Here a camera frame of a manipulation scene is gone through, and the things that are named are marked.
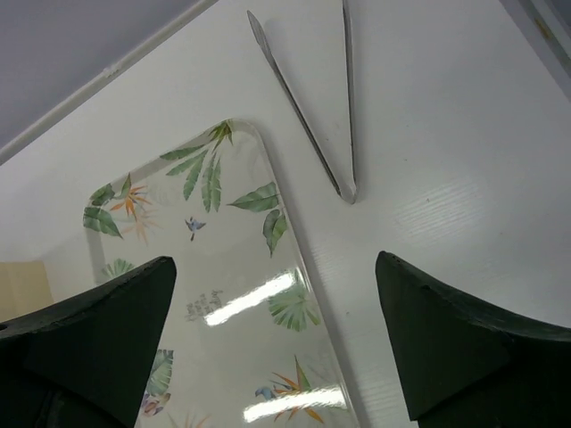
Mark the metal kitchen tongs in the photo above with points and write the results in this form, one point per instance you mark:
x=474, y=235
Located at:
x=334, y=145

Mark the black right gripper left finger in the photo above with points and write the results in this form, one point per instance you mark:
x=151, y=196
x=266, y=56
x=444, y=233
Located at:
x=85, y=361

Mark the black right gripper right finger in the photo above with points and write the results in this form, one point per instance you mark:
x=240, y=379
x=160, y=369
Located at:
x=464, y=362

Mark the floral leaf print tray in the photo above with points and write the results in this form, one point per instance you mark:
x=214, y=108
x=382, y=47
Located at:
x=245, y=343

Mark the beige paper bag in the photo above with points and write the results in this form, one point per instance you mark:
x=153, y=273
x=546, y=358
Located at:
x=24, y=288

